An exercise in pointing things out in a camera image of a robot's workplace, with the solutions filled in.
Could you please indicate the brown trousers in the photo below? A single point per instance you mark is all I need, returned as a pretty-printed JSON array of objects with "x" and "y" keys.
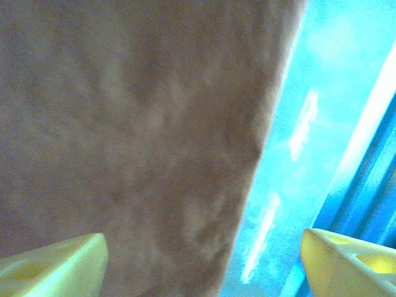
[{"x": 123, "y": 123}]

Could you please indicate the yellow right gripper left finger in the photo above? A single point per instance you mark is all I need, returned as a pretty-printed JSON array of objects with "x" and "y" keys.
[{"x": 55, "y": 269}]

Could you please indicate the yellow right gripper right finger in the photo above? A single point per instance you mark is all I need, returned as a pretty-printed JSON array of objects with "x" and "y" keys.
[{"x": 346, "y": 269}]

